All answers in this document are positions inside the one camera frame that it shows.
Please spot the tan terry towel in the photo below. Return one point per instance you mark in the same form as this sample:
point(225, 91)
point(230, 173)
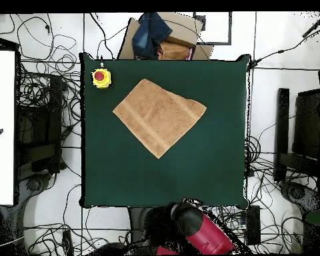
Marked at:
point(157, 117)

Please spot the black panel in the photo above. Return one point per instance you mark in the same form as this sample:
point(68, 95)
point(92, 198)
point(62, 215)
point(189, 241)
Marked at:
point(306, 122)

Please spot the blue denim jeans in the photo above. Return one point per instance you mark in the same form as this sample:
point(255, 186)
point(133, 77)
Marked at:
point(149, 34)

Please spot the yellow emergency stop button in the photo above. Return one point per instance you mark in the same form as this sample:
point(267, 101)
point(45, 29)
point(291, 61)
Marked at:
point(101, 78)

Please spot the dark green tablecloth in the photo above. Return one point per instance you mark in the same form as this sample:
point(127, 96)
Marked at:
point(122, 173)

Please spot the tan towel in box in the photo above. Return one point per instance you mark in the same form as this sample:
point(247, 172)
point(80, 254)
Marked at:
point(173, 52)

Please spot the white desk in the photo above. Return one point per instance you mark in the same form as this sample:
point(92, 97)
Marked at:
point(2, 106)

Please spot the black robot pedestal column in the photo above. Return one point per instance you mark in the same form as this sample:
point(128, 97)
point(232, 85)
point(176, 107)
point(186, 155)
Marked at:
point(136, 221)

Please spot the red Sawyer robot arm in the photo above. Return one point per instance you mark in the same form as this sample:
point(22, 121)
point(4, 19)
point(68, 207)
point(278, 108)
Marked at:
point(208, 234)

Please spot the black power strip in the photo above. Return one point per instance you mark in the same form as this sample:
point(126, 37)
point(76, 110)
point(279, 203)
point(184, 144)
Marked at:
point(253, 226)
point(67, 241)

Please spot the dark square frame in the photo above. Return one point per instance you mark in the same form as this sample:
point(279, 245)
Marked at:
point(216, 42)

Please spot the brown cardboard box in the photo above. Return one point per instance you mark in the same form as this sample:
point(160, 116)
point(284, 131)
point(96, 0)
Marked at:
point(182, 29)

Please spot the black pedestal leg with knob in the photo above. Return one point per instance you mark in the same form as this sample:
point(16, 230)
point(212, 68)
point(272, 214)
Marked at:
point(296, 193)
point(34, 184)

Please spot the black equipment stand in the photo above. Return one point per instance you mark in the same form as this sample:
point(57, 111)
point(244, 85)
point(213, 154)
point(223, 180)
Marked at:
point(55, 120)

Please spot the dark rod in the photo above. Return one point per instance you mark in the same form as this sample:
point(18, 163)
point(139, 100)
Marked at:
point(316, 25)

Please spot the long black bar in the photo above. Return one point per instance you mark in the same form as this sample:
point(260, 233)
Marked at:
point(282, 133)

